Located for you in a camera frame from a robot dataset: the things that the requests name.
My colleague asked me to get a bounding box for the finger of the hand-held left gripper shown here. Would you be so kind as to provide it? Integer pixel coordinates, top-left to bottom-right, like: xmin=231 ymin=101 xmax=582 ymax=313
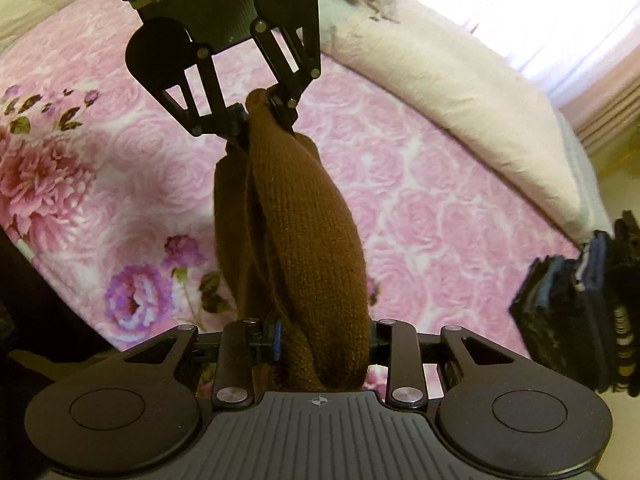
xmin=150 ymin=46 xmax=249 ymax=140
xmin=251 ymin=20 xmax=321 ymax=129

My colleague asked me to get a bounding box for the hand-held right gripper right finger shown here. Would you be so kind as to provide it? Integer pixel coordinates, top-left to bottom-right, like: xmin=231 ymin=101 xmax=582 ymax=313
xmin=369 ymin=319 xmax=528 ymax=409

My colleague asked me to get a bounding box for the beige duvet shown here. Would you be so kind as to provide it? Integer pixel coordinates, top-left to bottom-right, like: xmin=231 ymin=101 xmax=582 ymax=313
xmin=320 ymin=0 xmax=616 ymax=241

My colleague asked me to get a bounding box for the white curtain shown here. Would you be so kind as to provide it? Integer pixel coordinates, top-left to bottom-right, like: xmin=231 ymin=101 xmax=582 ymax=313
xmin=400 ymin=0 xmax=640 ymax=111

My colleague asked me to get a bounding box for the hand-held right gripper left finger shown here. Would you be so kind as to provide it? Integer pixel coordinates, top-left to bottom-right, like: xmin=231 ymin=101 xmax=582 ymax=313
xmin=122 ymin=317 xmax=284 ymax=408

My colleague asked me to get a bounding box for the brown knit sweater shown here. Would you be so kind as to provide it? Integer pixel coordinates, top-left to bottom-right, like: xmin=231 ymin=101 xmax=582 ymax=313
xmin=214 ymin=89 xmax=374 ymax=394

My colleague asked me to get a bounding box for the stack of dark folded clothes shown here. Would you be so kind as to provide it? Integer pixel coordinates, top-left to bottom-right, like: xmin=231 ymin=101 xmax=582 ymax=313
xmin=510 ymin=210 xmax=640 ymax=396

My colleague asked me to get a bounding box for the pink floral blanket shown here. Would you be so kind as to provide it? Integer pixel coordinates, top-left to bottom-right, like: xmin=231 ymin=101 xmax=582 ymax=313
xmin=0 ymin=0 xmax=591 ymax=396

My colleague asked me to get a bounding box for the grey blue cloth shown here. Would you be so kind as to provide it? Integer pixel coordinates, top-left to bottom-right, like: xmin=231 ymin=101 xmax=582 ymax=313
xmin=318 ymin=0 xmax=363 ymax=53

